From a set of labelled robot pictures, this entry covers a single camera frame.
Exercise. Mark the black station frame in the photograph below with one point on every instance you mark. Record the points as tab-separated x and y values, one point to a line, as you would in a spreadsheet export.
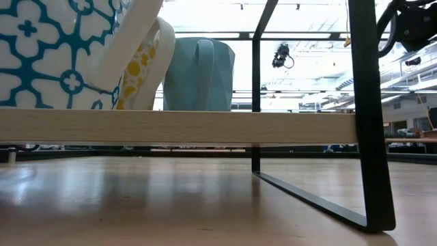
300	35

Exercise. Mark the black ceiling device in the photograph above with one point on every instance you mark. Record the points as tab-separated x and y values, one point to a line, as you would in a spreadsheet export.
413	61

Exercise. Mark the black table edge rail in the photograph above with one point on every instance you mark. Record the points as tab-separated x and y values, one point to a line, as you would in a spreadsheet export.
102	153

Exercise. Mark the wooden workbench grey legs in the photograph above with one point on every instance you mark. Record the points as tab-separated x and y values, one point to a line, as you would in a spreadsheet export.
411	140

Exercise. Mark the light blue mug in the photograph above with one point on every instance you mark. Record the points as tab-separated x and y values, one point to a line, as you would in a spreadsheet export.
199	78

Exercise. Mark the blue storage bin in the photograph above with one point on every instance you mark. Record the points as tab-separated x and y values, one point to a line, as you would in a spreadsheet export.
338	148

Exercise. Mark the wooden shelf black metal frame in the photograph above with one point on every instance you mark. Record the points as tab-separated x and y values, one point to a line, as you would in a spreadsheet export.
170	126

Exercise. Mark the white mug yellow dots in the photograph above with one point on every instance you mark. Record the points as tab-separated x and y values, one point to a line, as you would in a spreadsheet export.
136	71

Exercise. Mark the white mug blue floral pattern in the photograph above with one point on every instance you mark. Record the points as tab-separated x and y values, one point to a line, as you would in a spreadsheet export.
51	58

